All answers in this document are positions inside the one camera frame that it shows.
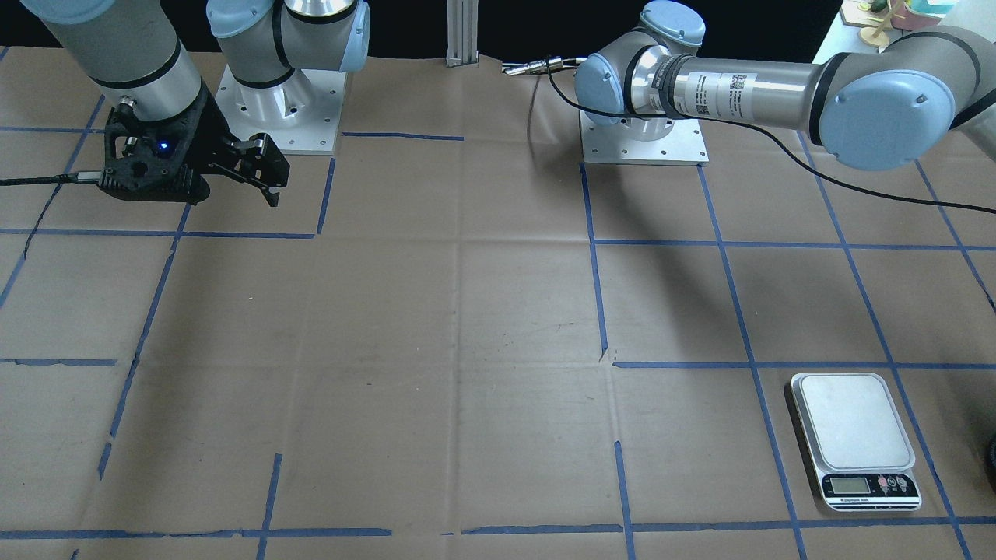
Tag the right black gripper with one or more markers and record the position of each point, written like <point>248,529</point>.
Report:
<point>211,139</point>

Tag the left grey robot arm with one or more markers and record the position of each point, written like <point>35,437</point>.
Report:
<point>873,112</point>

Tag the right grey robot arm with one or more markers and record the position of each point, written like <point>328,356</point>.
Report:
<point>131,50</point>

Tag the silver kitchen scale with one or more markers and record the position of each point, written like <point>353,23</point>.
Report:
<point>859,451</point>

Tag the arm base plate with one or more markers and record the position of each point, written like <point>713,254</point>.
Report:
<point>655,142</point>
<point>301,115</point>

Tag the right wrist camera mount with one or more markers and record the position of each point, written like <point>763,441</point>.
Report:
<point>152,160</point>

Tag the aluminium frame post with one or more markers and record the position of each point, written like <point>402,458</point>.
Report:
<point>462,31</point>

